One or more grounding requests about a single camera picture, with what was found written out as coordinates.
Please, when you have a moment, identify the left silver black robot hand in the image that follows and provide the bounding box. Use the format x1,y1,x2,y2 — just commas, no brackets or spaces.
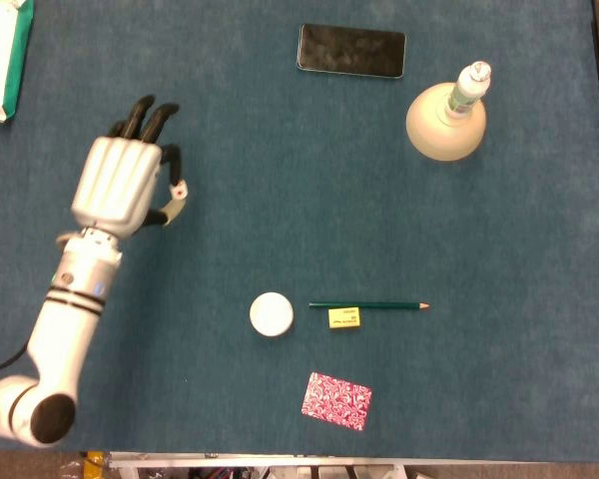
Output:
70,94,190,236

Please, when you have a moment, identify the green wet wipes pack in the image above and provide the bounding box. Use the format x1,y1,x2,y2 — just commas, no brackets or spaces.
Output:
0,0,35,124

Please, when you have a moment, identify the yellow eraser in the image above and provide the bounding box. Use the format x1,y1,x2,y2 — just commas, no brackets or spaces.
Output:
327,306,361,330

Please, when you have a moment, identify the black smartphone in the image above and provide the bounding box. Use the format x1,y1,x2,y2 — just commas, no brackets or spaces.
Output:
296,23,407,80

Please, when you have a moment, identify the yellow clamp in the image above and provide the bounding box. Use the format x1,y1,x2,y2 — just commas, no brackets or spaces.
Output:
82,451,106,479

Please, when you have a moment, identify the green pencil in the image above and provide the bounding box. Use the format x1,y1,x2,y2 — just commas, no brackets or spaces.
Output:
308,300,430,311

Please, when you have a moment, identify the red patterned playing card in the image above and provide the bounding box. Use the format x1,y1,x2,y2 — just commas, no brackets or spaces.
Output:
300,371,373,432

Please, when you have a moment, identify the beige upturned bowl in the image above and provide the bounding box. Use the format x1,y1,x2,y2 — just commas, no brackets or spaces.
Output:
405,82,488,163

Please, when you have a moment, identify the white plastic bottle green label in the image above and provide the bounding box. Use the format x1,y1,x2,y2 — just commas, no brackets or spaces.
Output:
444,60,492,120

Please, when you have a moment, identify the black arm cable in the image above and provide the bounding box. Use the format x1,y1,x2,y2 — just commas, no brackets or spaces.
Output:
0,341,34,376

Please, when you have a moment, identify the white metal table frame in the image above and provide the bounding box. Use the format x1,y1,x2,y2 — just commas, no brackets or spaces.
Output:
108,451,550,479

